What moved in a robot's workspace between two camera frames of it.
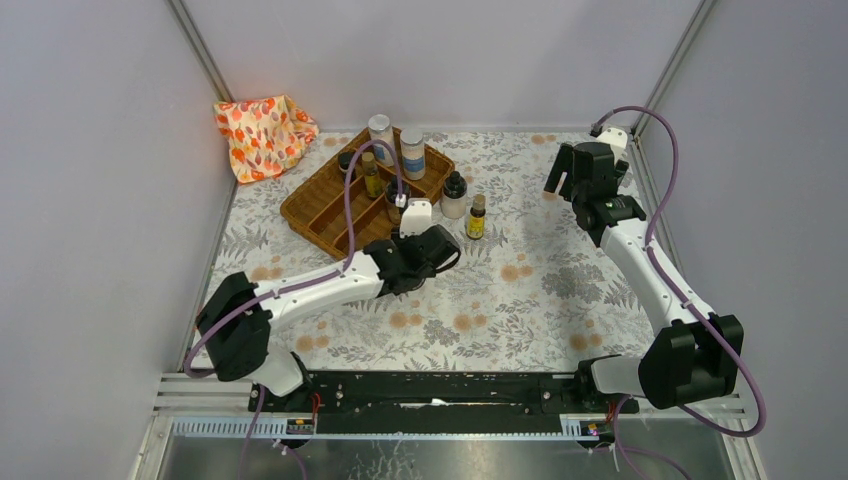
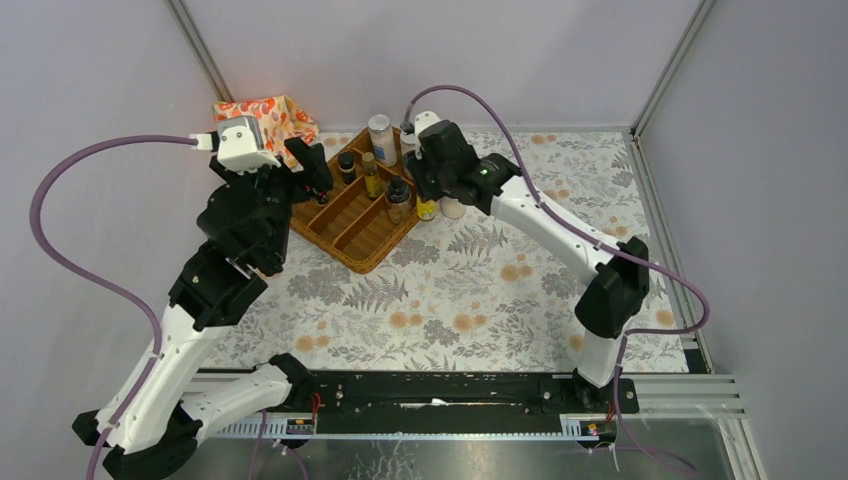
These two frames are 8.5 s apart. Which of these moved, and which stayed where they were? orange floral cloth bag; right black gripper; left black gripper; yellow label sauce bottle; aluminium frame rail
Moved: left black gripper; right black gripper
Stayed: yellow label sauce bottle; aluminium frame rail; orange floral cloth bag
